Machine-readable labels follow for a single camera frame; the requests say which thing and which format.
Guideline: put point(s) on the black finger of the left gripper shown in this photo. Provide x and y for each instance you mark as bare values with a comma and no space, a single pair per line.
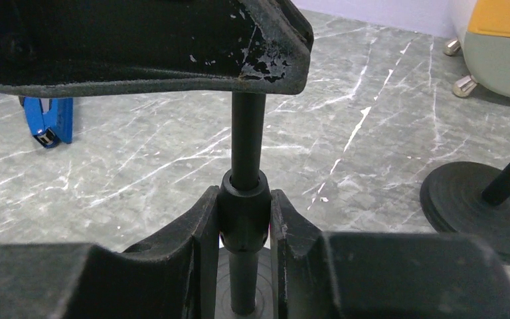
97,48

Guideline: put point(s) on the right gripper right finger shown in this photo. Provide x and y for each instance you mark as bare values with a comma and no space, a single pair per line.
337,274

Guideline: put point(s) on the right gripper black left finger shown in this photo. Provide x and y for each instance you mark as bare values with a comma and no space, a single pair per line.
170,274

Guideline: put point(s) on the black round-base shock-mount stand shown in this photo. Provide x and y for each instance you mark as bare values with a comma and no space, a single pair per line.
244,202

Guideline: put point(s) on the black round-base clip stand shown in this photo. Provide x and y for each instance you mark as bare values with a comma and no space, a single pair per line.
470,197

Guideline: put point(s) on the blue black hand tool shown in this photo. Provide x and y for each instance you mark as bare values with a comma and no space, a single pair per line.
49,127

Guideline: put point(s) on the white orange yellow cylinder container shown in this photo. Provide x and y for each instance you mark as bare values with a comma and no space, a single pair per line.
482,31

